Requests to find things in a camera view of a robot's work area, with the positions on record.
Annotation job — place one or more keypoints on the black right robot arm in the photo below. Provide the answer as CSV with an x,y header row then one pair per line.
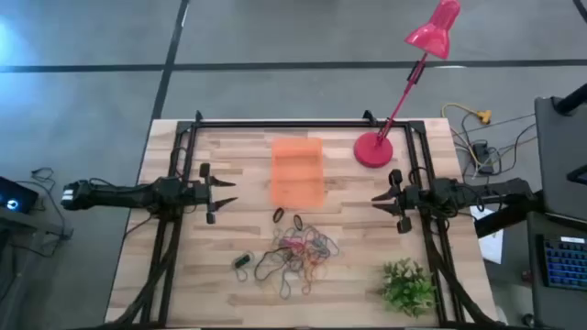
x,y
500,190

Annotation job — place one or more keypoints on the thin dark rubber band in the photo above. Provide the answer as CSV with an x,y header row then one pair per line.
x,y
265,258

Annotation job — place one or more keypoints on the black aluminium table frame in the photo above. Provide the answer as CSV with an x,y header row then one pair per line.
x,y
298,124

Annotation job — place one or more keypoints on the orange translucent plastic bin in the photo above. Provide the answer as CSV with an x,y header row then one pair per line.
x,y
298,174

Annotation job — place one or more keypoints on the short wide dark green band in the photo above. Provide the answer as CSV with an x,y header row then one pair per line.
x,y
243,261

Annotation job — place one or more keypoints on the small red object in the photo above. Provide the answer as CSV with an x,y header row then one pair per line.
x,y
527,276

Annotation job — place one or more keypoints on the white paper sheet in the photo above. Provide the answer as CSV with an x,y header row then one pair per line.
x,y
493,247

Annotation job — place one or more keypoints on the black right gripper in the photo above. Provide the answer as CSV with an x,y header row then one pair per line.
x,y
415,199

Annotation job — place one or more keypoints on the grey equipment cart top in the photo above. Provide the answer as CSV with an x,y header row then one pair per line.
x,y
559,146

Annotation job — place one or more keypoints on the black stand beam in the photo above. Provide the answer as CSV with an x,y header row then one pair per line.
x,y
504,217

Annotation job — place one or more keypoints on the backlit computer keyboard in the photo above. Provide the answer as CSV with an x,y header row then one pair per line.
x,y
566,263

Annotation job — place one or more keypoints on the wide black rubber band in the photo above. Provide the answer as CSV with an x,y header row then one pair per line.
x,y
294,223
274,214

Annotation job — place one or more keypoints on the black power strip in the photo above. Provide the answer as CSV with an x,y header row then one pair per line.
x,y
482,153

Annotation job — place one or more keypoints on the black box with blue light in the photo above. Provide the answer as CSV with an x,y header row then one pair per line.
x,y
18,194

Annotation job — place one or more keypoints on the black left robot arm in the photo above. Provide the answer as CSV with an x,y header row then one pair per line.
x,y
119,194

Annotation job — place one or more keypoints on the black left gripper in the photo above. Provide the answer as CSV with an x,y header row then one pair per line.
x,y
198,193

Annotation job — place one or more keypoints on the dark grey desk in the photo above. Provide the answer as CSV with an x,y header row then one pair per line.
x,y
536,302

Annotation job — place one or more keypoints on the pink desk lamp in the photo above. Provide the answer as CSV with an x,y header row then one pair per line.
x,y
373,151

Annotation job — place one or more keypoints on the green artificial fern plant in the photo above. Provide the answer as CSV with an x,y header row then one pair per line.
x,y
406,289

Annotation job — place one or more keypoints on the black stand pole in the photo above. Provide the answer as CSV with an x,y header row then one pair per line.
x,y
573,98

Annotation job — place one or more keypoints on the small black device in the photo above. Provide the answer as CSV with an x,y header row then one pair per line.
x,y
579,176

